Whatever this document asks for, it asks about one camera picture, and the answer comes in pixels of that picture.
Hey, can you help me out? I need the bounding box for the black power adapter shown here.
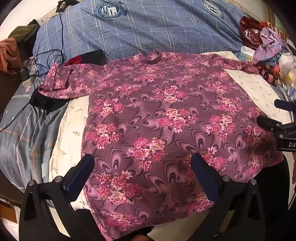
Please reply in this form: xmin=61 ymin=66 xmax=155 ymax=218
xmin=20 ymin=66 xmax=31 ymax=81

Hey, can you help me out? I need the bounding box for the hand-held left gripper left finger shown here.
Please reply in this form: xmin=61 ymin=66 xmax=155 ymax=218
xmin=18 ymin=153 xmax=104 ymax=241

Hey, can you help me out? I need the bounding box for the olive green cloth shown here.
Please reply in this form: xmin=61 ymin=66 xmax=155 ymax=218
xmin=9 ymin=20 xmax=41 ymax=44

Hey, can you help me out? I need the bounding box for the wooden frame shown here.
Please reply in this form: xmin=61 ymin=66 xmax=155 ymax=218
xmin=267 ymin=5 xmax=290 ymax=40

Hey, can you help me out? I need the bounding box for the purple floral shirt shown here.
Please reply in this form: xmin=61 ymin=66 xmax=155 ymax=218
xmin=38 ymin=51 xmax=284 ymax=241

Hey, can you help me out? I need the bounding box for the cream leaf-print sheet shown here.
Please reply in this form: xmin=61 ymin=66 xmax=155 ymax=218
xmin=47 ymin=51 xmax=292 ymax=241

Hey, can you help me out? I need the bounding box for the black cable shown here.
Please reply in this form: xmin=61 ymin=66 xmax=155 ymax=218
xmin=23 ymin=11 xmax=67 ymax=78

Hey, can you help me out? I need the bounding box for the black and red garment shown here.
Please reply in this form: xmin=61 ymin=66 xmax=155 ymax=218
xmin=30 ymin=49 xmax=109 ymax=113

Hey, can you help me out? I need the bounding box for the dark red plastic bag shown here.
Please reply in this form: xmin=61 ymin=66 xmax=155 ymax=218
xmin=239 ymin=17 xmax=264 ymax=49

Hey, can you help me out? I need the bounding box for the light blue packet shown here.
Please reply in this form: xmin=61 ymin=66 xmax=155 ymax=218
xmin=239 ymin=45 xmax=254 ymax=61

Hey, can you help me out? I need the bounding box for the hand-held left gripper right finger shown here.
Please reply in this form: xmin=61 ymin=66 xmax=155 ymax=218
xmin=190 ymin=152 xmax=278 ymax=241

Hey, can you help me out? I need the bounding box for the grey-blue striped bedsheet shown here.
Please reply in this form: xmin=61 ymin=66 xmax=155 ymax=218
xmin=0 ymin=58 xmax=70 ymax=193

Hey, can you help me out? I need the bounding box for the white plastic bag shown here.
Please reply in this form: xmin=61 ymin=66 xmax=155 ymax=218
xmin=280 ymin=54 xmax=296 ymax=95

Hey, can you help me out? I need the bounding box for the light purple cloth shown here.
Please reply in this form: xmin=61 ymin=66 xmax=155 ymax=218
xmin=252 ymin=27 xmax=289 ymax=65

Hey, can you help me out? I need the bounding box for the red patterned packet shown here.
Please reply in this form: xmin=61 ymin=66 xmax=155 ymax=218
xmin=255 ymin=63 xmax=281 ymax=86

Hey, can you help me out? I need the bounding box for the orange cloth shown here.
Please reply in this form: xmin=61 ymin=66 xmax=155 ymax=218
xmin=0 ymin=38 xmax=22 ymax=75

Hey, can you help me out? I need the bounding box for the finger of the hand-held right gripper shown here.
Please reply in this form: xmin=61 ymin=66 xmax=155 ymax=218
xmin=257 ymin=115 xmax=288 ymax=138
xmin=274 ymin=99 xmax=296 ymax=112

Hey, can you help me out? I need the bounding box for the dark cloth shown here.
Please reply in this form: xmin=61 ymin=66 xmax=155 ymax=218
xmin=260 ymin=159 xmax=292 ymax=234

